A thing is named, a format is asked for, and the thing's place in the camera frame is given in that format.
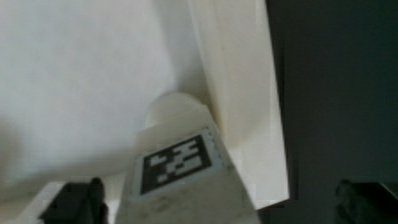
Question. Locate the white square table top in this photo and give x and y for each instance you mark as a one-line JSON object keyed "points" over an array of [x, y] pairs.
{"points": [[96, 55]]}

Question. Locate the white table leg with tag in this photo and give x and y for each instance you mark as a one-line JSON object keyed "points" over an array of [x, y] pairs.
{"points": [[183, 188]]}

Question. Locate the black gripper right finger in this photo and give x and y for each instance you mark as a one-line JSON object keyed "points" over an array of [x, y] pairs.
{"points": [[366, 205]]}

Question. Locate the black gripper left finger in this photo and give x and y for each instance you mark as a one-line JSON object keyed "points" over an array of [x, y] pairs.
{"points": [[76, 206]]}

